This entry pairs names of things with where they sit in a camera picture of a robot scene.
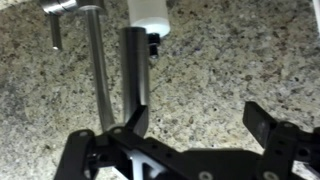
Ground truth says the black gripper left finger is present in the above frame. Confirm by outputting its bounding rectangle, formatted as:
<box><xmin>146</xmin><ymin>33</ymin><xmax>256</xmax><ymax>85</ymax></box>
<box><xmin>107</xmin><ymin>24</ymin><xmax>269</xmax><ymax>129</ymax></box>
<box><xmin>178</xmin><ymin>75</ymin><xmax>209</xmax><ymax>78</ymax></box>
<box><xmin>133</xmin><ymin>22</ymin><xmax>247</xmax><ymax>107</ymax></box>
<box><xmin>53</xmin><ymin>104</ymin><xmax>214</xmax><ymax>180</ymax></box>

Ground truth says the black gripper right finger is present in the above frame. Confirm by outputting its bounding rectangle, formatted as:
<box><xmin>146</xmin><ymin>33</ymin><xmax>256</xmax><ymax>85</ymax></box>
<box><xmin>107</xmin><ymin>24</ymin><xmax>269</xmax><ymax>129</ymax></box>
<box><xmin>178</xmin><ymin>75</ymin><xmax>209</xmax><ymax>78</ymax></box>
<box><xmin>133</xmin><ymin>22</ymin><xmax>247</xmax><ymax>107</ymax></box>
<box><xmin>242</xmin><ymin>101</ymin><xmax>320</xmax><ymax>180</ymax></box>

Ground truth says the steel gooseneck faucet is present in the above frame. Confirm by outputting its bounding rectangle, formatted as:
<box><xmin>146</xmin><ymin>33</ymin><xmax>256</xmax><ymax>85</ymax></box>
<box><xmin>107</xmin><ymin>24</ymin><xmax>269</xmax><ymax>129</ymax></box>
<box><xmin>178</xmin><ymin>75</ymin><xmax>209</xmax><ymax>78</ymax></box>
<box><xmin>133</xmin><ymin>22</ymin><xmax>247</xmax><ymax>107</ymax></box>
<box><xmin>39</xmin><ymin>0</ymin><xmax>150</xmax><ymax>133</ymax></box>

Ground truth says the white soap dispenser bottle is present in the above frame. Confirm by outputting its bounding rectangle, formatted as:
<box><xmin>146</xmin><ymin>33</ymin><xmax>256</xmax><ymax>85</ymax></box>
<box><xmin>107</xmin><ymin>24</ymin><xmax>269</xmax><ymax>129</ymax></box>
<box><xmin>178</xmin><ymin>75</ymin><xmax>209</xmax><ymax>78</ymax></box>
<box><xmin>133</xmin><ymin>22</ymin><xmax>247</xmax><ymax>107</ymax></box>
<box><xmin>126</xmin><ymin>0</ymin><xmax>172</xmax><ymax>59</ymax></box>

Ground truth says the white wall power outlet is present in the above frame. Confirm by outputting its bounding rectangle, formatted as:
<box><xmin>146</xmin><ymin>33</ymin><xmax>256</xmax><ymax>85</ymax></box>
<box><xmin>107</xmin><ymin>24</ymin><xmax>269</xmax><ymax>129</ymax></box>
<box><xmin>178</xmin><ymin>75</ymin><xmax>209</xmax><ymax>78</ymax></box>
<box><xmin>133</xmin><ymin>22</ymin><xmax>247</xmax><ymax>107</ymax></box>
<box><xmin>312</xmin><ymin>0</ymin><xmax>320</xmax><ymax>34</ymax></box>

